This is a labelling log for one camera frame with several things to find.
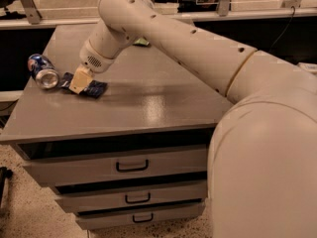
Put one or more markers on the middle grey drawer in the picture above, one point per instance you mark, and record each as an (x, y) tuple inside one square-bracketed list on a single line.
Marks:
[(133, 196)]

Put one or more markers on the black object at left edge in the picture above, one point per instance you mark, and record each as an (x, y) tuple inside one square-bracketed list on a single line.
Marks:
[(5, 174)]

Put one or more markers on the blue pepsi can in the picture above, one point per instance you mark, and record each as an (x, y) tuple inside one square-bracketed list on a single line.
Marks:
[(42, 71)]

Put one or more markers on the green chip bag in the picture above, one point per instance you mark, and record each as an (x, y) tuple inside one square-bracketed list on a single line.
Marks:
[(141, 42)]

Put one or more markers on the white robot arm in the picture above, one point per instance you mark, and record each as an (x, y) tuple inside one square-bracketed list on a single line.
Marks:
[(262, 159)]

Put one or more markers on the dark blue rxbar wrapper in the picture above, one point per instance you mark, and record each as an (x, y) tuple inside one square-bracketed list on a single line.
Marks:
[(94, 89)]

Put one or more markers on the grey drawer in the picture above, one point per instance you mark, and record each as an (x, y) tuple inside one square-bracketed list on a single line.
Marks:
[(118, 165), (136, 216), (133, 196)]

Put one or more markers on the top grey drawer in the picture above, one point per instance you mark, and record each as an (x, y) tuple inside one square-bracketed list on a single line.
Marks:
[(118, 165)]

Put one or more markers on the bottom grey drawer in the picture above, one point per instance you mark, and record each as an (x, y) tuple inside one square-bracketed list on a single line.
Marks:
[(136, 216)]

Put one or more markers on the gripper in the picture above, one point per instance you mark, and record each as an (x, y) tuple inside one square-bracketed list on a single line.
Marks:
[(92, 59)]

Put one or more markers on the grey drawer cabinet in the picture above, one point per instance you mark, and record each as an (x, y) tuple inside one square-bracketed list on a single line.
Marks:
[(150, 102)]

